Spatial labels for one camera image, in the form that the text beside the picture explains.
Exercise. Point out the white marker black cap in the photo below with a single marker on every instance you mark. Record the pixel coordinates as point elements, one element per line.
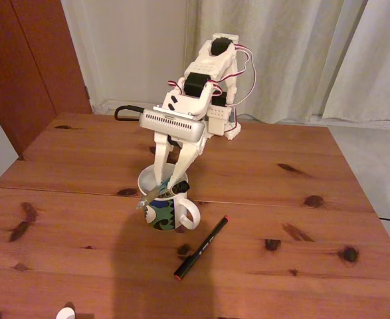
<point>181,187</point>

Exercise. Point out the green mechanical pencil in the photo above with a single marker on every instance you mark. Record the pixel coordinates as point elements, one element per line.
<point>151,196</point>

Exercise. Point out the white mug green blue pattern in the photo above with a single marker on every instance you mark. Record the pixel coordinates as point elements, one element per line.
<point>161,216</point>

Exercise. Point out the black pen red ends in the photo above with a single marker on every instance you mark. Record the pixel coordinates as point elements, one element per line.
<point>203,247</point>

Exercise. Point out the white curtain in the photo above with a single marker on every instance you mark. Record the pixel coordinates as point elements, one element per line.
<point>380,66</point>
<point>297,40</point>

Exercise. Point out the brown wooden door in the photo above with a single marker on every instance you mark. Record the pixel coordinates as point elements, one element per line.
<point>22,66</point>

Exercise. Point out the white round object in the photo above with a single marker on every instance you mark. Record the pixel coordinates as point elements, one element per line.
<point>65,314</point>

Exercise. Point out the silver camera box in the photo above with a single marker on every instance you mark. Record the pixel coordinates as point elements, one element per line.
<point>171,126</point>

